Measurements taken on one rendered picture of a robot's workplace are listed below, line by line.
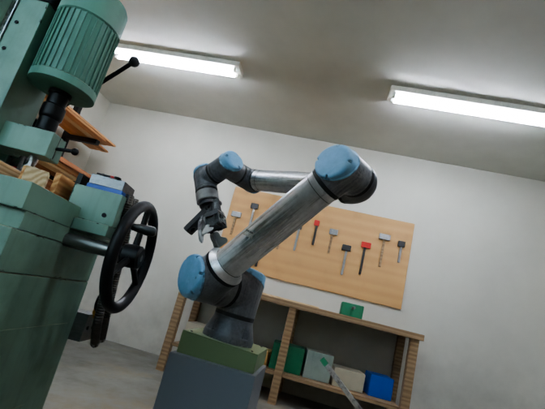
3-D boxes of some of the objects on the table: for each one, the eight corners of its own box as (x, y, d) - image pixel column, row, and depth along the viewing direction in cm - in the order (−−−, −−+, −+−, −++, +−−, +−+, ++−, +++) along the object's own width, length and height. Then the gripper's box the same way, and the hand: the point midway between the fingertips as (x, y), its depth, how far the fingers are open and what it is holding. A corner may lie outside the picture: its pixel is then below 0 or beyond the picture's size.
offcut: (42, 187, 87) (49, 172, 88) (19, 181, 85) (27, 165, 86) (44, 191, 91) (49, 175, 92) (22, 183, 89) (28, 168, 90)
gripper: (208, 187, 147) (214, 234, 138) (229, 209, 164) (237, 252, 154) (187, 195, 149) (192, 243, 139) (211, 216, 166) (217, 259, 156)
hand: (209, 250), depth 147 cm, fingers open, 14 cm apart
